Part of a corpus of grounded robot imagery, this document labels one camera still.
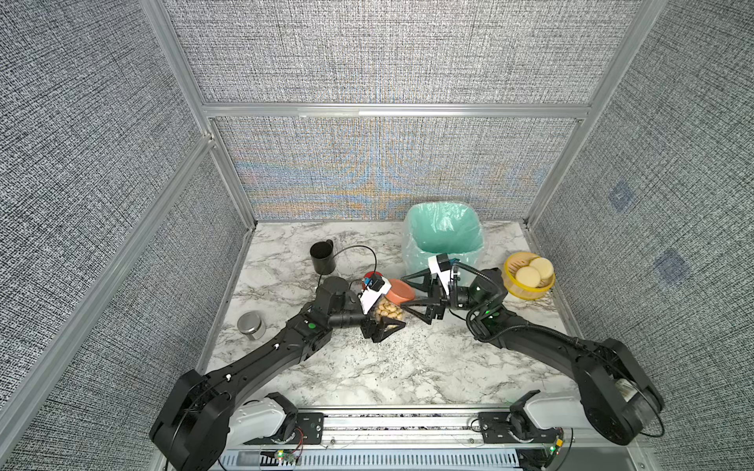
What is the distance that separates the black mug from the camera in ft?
3.32

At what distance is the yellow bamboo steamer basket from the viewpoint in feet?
3.17

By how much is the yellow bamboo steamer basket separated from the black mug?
61 centimetres

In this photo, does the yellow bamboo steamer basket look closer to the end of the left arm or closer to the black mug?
the end of the left arm
